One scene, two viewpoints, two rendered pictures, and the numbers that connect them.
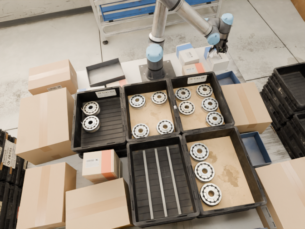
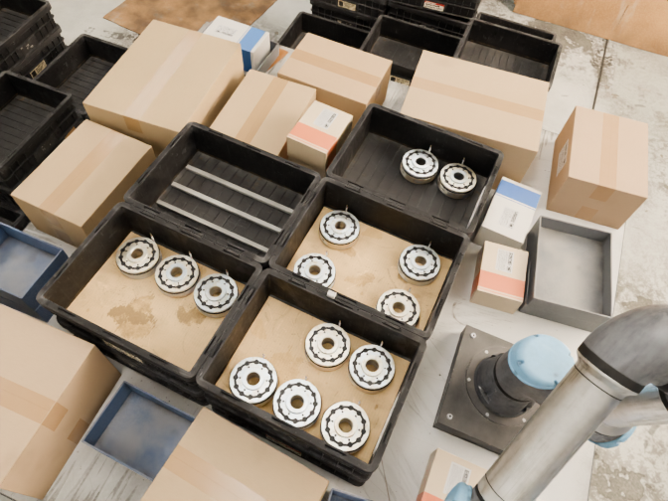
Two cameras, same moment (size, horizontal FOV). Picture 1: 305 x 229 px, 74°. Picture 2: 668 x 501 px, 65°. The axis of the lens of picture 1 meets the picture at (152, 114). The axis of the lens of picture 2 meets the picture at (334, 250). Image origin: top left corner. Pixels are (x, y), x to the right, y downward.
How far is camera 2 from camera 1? 1.04 m
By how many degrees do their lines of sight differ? 51
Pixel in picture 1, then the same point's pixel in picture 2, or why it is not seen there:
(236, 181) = (116, 319)
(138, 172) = (268, 188)
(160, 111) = (363, 295)
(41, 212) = (308, 59)
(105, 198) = (263, 125)
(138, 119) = (374, 246)
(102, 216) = (243, 111)
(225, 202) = (109, 273)
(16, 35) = not seen: outside the picture
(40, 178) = (362, 71)
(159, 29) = not seen: hidden behind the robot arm
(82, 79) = not seen: hidden behind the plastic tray
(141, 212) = (208, 161)
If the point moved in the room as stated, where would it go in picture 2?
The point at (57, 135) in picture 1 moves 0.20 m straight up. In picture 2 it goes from (421, 102) to (436, 45)
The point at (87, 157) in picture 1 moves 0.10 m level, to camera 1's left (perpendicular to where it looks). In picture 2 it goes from (339, 116) to (355, 94)
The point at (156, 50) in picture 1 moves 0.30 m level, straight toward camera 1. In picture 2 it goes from (542, 362) to (411, 289)
